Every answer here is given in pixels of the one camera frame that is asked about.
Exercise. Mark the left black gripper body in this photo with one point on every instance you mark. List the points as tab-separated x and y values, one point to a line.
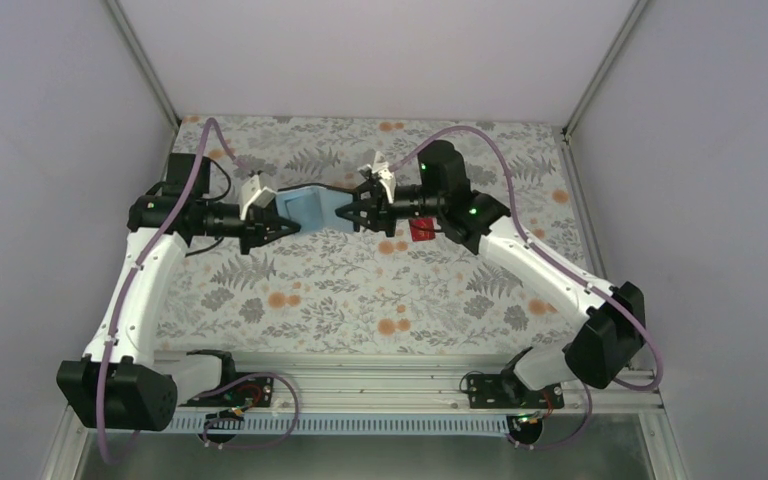
252	226

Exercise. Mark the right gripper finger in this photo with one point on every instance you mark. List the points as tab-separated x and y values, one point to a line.
362	200
358	219

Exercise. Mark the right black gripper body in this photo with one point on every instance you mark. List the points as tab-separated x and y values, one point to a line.
385	221

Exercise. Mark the black leather card holder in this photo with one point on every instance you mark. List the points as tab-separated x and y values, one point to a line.
313	207

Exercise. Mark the red credit card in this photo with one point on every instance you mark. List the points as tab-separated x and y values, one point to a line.
422	229

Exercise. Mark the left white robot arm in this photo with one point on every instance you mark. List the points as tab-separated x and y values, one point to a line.
115	384

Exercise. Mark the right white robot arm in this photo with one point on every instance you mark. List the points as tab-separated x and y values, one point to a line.
607	317

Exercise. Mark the floral table mat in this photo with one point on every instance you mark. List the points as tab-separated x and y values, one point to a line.
337	292

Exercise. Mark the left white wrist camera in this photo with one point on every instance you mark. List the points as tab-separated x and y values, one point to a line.
258	190

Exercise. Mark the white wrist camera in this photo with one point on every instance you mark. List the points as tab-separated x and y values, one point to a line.
377	169
258	190

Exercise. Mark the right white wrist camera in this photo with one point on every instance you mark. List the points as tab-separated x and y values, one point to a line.
377	169

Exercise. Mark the aluminium rail frame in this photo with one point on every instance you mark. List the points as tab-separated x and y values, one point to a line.
415	384

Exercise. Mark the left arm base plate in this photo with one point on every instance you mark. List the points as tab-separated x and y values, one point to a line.
247	391

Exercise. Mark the white slotted cable duct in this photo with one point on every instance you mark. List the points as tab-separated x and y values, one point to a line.
365	424

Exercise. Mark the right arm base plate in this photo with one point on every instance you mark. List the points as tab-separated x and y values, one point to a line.
505	391

